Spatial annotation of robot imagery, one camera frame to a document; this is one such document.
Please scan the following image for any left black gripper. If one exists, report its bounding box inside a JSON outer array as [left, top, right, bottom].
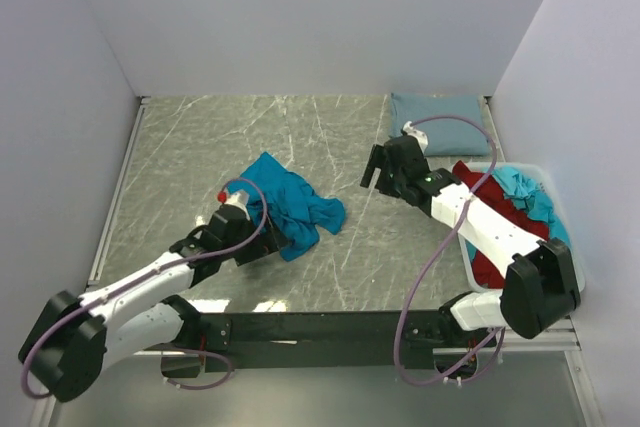
[[220, 207, 290, 265]]

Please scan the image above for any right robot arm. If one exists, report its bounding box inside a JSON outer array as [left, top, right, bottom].
[[361, 135, 581, 346]]

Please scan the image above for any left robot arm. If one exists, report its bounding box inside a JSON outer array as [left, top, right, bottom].
[[18, 204, 289, 402]]

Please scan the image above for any folded grey-blue t-shirt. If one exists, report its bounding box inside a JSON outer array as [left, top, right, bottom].
[[390, 93, 490, 157]]

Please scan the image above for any black mounting beam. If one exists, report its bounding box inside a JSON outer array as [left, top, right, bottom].
[[156, 310, 489, 369]]

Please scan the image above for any light blue t-shirt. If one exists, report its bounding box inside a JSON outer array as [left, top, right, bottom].
[[492, 166, 571, 246]]

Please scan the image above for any red t-shirt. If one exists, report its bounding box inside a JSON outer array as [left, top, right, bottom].
[[452, 161, 549, 289]]

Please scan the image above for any white plastic laundry basket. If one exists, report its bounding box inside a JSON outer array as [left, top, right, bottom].
[[449, 160, 586, 298]]

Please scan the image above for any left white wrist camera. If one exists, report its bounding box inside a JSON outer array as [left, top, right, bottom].
[[217, 189, 249, 211]]

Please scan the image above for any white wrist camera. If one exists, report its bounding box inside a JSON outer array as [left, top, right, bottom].
[[401, 121, 429, 154], [217, 189, 249, 211]]

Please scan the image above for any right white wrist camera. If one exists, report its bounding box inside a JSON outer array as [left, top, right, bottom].
[[401, 121, 429, 154]]

